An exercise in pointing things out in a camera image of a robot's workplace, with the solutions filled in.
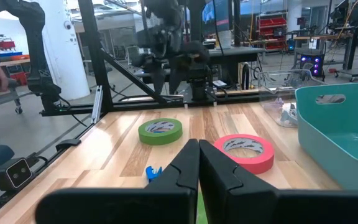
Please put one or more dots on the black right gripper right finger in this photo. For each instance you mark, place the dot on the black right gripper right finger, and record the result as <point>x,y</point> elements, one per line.
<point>244,205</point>

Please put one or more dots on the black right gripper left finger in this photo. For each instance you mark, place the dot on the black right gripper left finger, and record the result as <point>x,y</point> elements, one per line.
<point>166,205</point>

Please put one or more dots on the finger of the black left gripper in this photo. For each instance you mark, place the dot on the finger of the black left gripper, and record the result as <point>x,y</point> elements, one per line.
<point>176,79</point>
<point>160,79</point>

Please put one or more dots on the pink tape roll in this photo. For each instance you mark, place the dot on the pink tape roll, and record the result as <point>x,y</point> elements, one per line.
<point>259,165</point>

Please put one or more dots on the green tape roll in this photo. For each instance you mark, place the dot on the green tape roll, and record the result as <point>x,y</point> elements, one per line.
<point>160,138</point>

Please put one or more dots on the light blue staple remover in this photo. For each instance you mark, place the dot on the light blue staple remover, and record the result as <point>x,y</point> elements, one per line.
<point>288,119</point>

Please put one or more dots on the monitor with blue screen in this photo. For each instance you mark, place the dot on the monitor with blue screen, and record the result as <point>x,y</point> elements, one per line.
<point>216,15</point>

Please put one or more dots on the black desk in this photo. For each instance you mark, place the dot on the black desk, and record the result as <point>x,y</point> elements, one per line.
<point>238,59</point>

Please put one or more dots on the light teal plastic bin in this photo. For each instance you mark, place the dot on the light teal plastic bin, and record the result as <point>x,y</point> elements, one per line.
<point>328,149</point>

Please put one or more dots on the clear plastic bin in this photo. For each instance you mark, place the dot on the clear plastic bin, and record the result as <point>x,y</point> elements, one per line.
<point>278,84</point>

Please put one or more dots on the red storage shelf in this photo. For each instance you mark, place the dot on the red storage shelf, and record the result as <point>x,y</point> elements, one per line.
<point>272,31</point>

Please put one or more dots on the black table edge clamp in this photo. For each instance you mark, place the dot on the black table edge clamp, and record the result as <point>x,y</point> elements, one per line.
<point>68,144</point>

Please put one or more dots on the computer tower purple lights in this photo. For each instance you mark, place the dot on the computer tower purple lights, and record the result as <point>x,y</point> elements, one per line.
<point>312,65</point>

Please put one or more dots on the wooden top workbench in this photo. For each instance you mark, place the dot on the wooden top workbench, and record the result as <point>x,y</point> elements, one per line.
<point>337,37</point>

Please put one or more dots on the silver aluminium bracket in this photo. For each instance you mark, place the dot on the silver aluminium bracket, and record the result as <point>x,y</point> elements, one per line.
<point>97,104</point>

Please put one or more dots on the black aluminium table frame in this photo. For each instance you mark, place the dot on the black aluminium table frame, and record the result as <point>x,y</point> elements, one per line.
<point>93,46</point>

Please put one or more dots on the black table-level camera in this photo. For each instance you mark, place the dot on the black table-level camera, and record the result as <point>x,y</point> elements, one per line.
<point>12,174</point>

